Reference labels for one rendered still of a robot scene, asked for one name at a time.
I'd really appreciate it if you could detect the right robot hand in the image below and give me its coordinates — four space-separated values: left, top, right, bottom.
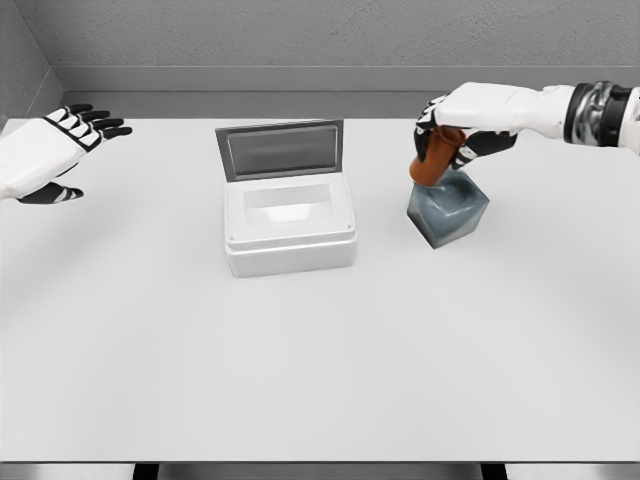
412 81 547 175

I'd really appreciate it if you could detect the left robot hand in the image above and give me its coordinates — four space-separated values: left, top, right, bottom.
0 103 134 206

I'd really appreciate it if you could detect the brown cylindrical bottle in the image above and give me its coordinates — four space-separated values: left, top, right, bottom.
407 126 468 188

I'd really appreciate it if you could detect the grey-blue square holder block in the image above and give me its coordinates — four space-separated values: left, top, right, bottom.
405 168 492 250

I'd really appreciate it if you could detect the grey hinged box lid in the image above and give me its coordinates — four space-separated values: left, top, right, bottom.
214 118 346 184

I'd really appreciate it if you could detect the white box base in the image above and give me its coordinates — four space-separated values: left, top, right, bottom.
223 171 358 279

